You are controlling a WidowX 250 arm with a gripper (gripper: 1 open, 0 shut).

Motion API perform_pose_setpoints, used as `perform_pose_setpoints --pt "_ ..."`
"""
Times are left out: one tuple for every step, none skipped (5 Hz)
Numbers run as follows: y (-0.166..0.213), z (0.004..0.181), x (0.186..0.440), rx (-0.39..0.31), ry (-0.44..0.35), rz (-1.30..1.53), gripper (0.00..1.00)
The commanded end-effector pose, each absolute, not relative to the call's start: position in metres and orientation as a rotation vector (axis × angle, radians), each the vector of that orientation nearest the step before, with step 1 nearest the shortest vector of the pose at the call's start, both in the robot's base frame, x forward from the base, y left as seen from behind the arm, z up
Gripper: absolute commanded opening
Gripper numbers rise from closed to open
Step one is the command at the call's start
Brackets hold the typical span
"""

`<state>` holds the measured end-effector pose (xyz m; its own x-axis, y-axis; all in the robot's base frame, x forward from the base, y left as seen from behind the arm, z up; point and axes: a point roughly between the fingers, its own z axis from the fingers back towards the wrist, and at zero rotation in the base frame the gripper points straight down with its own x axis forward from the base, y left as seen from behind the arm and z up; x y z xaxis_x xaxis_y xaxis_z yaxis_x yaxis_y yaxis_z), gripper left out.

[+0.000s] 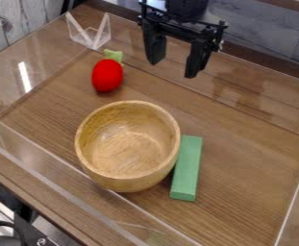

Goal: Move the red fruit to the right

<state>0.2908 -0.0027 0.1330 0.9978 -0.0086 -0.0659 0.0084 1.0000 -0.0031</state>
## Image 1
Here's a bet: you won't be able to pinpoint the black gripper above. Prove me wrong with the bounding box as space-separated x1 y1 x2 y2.
140 0 229 79

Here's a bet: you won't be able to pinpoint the red plush fruit green stem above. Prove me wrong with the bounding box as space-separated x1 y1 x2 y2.
91 49 124 92

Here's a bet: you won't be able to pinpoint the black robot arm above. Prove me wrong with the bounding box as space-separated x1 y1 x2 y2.
140 0 229 79

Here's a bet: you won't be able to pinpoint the wooden bowl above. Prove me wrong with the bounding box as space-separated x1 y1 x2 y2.
75 100 182 192

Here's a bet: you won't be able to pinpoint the clear acrylic tray walls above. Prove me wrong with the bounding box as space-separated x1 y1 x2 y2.
0 5 299 246

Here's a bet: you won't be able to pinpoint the green rectangular block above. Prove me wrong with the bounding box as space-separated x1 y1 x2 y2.
170 135 204 202

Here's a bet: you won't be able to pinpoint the clear acrylic corner bracket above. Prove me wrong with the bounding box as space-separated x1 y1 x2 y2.
66 12 113 50

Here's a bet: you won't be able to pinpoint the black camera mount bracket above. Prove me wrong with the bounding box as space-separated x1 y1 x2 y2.
14 213 59 246

